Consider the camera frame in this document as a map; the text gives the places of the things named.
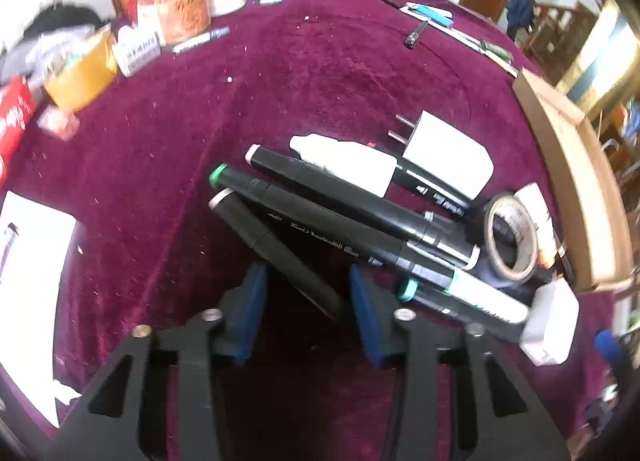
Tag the dark blue jacket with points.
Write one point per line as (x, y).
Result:
(520, 11)

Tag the yellow pencil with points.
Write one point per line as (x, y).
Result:
(502, 65)

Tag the white pen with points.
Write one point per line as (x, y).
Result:
(452, 30)

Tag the white-labelled marker green cap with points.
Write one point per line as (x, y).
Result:
(480, 301)

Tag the black marker green cap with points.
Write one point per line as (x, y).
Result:
(310, 226)

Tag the black marker pale cap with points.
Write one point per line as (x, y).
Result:
(350, 196)

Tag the black cloth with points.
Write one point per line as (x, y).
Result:
(60, 16)

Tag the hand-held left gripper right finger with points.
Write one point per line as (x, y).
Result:
(365, 321)

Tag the small clear pink case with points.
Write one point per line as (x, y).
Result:
(57, 123)

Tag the white plastic block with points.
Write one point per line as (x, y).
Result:
(550, 326)

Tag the clear plastic bag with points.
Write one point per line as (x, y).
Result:
(45, 48)

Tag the black pen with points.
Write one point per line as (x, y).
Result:
(414, 36)

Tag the small white card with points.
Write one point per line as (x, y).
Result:
(542, 221)

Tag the white dropper bottle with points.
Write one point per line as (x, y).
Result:
(345, 163)

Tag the white card with glasses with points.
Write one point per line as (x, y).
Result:
(30, 291)

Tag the silver black marker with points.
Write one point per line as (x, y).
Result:
(200, 40)

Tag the black marker grey cap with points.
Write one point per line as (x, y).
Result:
(280, 251)

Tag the yellow tape roll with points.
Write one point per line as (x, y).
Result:
(80, 71)

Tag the black tape roll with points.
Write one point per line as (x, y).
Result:
(475, 231)

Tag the blue rectangular case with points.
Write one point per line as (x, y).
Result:
(432, 13)

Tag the white charger plug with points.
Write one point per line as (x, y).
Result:
(445, 156)

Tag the small white barcoded box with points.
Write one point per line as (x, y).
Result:
(135, 53)

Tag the dark green utility knife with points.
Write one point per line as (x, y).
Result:
(497, 52)

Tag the wooden stair railing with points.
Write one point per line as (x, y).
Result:
(555, 36)

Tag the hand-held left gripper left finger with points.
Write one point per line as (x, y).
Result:
(252, 311)

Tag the orange-labelled jar red lid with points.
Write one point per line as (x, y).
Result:
(175, 16)

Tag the cardboard box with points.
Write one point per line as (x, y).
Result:
(565, 151)

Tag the red box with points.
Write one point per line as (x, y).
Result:
(12, 116)

